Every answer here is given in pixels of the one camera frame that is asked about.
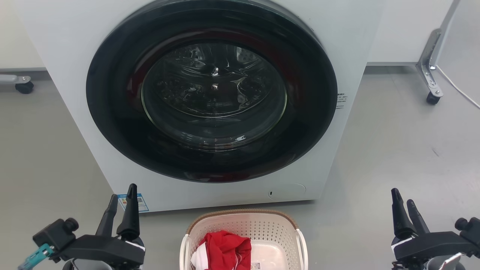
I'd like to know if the teal cable connector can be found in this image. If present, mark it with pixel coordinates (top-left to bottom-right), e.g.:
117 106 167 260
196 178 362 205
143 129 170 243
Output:
18 244 55 270

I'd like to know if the metal frame leg with caster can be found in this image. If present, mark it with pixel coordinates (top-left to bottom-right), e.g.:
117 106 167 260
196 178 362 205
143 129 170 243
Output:
429 0 480 107

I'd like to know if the white garment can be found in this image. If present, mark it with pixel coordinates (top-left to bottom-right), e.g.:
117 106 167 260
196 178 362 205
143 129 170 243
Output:
190 242 209 270

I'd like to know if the black round washer door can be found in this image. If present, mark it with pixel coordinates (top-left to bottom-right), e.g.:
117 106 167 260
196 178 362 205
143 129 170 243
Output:
85 0 338 183

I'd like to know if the white front-load washing machine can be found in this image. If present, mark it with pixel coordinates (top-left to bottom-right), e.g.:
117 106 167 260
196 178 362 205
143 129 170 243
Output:
13 0 385 213

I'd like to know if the blue energy label sticker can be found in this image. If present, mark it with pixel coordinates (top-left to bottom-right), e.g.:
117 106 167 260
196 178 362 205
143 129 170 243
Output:
117 193 149 213

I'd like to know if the white power cable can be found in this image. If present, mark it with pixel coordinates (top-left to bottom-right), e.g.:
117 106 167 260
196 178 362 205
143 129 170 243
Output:
436 66 480 105

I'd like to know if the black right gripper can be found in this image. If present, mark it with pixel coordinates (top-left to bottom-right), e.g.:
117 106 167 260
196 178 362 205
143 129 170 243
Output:
391 188 477 262

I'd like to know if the cream perforated laundry basket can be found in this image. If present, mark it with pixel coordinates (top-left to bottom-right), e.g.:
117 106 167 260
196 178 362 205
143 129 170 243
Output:
179 209 309 270

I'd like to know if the grey metal caster leg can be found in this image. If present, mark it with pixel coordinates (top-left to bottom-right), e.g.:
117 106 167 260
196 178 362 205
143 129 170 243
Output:
0 74 32 85

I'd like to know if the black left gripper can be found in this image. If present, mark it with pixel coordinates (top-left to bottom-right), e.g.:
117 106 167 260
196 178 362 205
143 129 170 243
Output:
60 183 146 268

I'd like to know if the red garment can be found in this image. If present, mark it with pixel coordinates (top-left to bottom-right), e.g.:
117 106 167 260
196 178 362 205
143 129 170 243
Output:
198 230 252 270

